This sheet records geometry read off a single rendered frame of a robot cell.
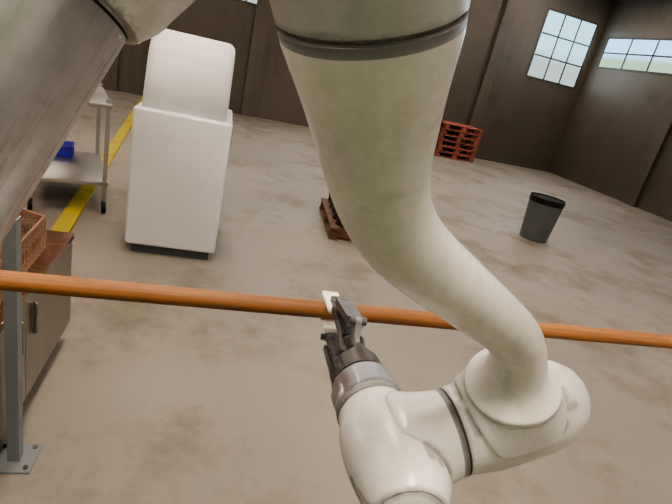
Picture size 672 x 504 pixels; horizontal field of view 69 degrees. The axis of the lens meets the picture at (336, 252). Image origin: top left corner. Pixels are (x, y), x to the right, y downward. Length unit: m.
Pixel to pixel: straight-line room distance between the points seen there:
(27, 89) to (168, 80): 3.32
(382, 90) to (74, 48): 0.17
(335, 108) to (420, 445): 0.39
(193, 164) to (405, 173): 3.35
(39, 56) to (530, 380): 0.48
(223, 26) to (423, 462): 11.54
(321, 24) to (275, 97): 11.83
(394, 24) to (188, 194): 3.46
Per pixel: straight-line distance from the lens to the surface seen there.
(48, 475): 2.22
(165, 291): 0.82
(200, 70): 3.61
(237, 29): 11.89
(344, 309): 0.76
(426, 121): 0.28
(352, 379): 0.65
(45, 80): 0.31
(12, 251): 1.80
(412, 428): 0.56
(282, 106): 12.12
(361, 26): 0.24
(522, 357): 0.50
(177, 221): 3.74
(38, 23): 0.31
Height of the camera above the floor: 1.59
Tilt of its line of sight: 21 degrees down
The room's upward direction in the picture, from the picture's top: 13 degrees clockwise
